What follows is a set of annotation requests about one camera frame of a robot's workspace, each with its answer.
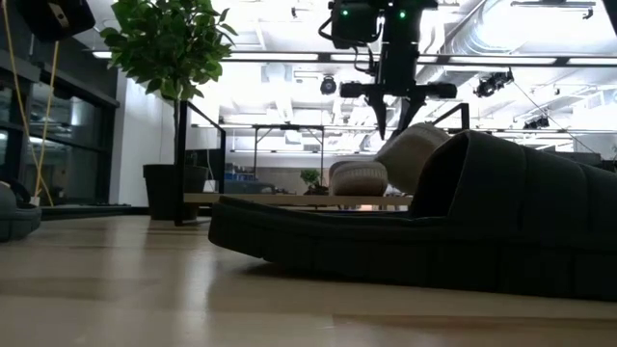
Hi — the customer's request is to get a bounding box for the small background plant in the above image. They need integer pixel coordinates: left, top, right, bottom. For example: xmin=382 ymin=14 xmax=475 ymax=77
xmin=299 ymin=168 xmax=329 ymax=197

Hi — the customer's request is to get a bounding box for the black metal table frame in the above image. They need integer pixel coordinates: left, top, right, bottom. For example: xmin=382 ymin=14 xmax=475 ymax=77
xmin=40 ymin=203 xmax=416 ymax=218

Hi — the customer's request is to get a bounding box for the black metal background desk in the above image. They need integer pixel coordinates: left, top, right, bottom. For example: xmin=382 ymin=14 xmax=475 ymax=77
xmin=250 ymin=123 xmax=328 ymax=187

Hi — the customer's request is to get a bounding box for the wooden shelf with black frame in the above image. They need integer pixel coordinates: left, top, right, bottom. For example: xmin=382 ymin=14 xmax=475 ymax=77
xmin=174 ymin=99 xmax=471 ymax=227

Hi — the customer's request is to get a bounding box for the black slide sandal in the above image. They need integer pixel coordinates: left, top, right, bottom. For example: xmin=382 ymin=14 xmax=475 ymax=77
xmin=207 ymin=129 xmax=617 ymax=303
xmin=0 ymin=180 xmax=43 ymax=243

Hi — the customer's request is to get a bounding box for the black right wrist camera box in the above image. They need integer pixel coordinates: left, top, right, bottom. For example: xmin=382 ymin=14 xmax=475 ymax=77
xmin=329 ymin=0 xmax=383 ymax=50

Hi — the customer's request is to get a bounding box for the large leafy potted plant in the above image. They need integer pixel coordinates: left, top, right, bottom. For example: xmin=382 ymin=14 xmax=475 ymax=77
xmin=99 ymin=0 xmax=238 ymax=222

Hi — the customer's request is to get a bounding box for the yellow cable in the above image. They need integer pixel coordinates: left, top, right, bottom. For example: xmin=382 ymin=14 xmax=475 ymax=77
xmin=1 ymin=0 xmax=62 ymax=207

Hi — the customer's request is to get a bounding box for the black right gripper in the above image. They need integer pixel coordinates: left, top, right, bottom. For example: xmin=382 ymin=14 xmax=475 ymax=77
xmin=339 ymin=28 xmax=458 ymax=142

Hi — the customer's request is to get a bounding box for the large black ceiling spotlight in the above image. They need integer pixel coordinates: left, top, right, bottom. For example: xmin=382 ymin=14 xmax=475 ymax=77
xmin=472 ymin=69 xmax=515 ymax=99

